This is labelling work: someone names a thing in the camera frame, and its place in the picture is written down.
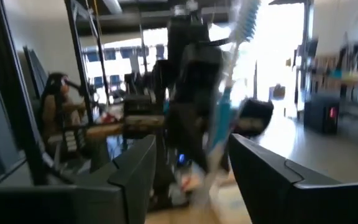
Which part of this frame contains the computer tower with blue ring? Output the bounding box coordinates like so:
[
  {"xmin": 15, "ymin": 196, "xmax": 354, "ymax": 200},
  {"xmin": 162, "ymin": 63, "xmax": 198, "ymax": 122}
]
[{"xmin": 175, "ymin": 151, "xmax": 189, "ymax": 167}]

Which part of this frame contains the blue toothbrush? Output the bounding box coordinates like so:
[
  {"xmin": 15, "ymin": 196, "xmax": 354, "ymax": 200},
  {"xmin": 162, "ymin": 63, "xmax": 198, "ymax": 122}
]
[{"xmin": 193, "ymin": 0, "xmax": 262, "ymax": 208}]

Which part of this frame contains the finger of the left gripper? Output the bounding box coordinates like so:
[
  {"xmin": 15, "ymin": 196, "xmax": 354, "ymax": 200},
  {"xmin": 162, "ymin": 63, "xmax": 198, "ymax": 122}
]
[
  {"xmin": 234, "ymin": 98, "xmax": 275, "ymax": 138},
  {"xmin": 122, "ymin": 96, "xmax": 213, "ymax": 175}
]

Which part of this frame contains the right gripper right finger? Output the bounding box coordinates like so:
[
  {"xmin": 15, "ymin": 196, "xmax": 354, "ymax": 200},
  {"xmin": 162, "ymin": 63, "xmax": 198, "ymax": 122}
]
[{"xmin": 227, "ymin": 133, "xmax": 358, "ymax": 224}]

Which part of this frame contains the wooden top office desk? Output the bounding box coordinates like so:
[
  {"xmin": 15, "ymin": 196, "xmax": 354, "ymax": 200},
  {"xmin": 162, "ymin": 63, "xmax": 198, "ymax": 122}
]
[{"xmin": 300, "ymin": 67, "xmax": 358, "ymax": 94}]

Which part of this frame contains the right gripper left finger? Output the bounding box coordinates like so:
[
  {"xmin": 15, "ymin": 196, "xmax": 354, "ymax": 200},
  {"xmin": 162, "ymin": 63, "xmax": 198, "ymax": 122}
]
[{"xmin": 0, "ymin": 134, "xmax": 157, "ymax": 224}]

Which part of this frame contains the cardboard box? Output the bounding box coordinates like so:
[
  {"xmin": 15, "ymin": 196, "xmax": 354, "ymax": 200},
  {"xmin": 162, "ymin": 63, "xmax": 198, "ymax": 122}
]
[{"xmin": 268, "ymin": 83, "xmax": 287, "ymax": 101}]

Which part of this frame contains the person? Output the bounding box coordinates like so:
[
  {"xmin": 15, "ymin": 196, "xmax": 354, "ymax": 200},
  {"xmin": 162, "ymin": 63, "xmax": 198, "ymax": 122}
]
[{"xmin": 37, "ymin": 72, "xmax": 88, "ymax": 153}]

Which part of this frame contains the wooden workbench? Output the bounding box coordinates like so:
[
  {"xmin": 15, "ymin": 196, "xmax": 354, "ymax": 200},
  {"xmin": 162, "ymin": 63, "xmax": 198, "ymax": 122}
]
[{"xmin": 84, "ymin": 123, "xmax": 126, "ymax": 139}]

